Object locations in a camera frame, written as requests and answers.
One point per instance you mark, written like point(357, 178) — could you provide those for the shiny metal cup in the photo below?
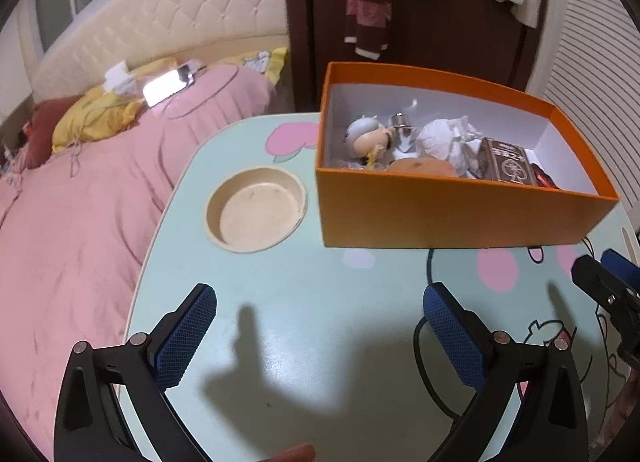
point(401, 122)

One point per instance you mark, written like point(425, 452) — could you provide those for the white charger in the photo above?
point(119, 78)

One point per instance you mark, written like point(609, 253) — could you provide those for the maroon pink striped scarf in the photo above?
point(367, 2)

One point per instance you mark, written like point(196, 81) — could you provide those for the person's left hand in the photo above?
point(296, 454)

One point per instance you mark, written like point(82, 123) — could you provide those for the tan burger plush toy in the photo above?
point(422, 166)

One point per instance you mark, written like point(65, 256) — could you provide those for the dark wooden door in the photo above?
point(430, 17)

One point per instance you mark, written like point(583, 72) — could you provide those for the dark red pillow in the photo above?
point(45, 132)

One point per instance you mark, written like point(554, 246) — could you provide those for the mint cartoon-print desktop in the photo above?
point(300, 302)

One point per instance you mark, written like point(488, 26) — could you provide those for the pink blanket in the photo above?
point(75, 242)

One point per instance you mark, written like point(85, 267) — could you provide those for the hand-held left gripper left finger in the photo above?
point(185, 337)

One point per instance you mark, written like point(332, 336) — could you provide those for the brown card box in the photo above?
point(507, 162)

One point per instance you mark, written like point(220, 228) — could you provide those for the lit smartphone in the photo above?
point(167, 85)

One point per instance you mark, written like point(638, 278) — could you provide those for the white louvered panel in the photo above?
point(595, 72)

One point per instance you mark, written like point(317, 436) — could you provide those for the cream tufted headboard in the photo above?
point(175, 7)

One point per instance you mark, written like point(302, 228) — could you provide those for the yellow cartoon-print pillow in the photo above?
point(260, 60)

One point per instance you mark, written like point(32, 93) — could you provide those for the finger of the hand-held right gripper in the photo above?
point(622, 267)
point(595, 279)

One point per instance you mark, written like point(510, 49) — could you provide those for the orange cardboard box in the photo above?
point(450, 212)

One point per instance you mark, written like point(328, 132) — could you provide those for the beige round cup holder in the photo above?
point(257, 212)

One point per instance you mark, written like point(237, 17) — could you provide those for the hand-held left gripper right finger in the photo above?
point(455, 337)

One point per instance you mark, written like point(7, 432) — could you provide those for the dark red toy box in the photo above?
point(542, 177)

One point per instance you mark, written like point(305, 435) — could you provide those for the white tissue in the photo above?
point(445, 142)

